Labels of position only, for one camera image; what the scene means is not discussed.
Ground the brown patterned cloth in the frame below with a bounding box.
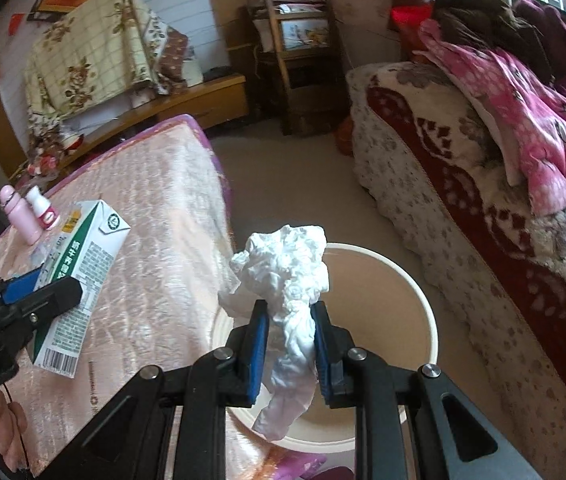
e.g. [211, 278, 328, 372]
[157, 25, 200, 82]

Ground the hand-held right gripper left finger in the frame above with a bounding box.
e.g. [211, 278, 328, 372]
[45, 300, 271, 480]

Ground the pink bottle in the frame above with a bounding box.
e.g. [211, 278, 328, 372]
[0, 185, 44, 246]

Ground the dark floral cloth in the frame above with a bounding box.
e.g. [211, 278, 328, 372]
[27, 110, 84, 177]

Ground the cream floral blanket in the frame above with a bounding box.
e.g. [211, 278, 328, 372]
[23, 0, 199, 126]

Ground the blue and white packet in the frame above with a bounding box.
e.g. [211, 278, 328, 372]
[30, 241, 58, 268]

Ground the pink floral garment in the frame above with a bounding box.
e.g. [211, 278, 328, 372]
[418, 20, 566, 216]

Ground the dark wooden shelf rack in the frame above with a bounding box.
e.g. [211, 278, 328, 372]
[240, 0, 351, 136]

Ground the green and white milk carton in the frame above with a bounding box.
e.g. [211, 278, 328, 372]
[32, 199, 131, 377]

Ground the round beige bin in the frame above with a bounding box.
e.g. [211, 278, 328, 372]
[210, 242, 439, 453]

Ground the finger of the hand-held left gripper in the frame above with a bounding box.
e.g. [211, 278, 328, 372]
[0, 269, 44, 307]
[10, 278, 84, 333]

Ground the red cloth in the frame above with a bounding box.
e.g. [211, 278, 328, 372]
[390, 6, 434, 32]

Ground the white tissue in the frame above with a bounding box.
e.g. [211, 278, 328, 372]
[218, 224, 332, 443]

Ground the thin black cable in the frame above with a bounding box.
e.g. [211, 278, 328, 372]
[4, 384, 30, 467]

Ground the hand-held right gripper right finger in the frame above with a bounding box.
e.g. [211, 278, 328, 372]
[311, 302, 544, 480]

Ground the floral covered sofa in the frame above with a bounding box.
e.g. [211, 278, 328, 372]
[345, 62, 566, 480]

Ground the wooden bed frame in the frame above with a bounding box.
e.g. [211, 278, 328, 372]
[8, 72, 250, 186]

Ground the person's left hand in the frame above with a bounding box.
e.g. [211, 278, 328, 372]
[0, 392, 28, 468]

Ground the white printed box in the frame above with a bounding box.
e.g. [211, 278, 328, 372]
[280, 19, 331, 51]

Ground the small white bottle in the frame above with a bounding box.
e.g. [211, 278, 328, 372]
[24, 186, 62, 232]

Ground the dark brown garment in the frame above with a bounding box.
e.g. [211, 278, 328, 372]
[436, 0, 566, 86]

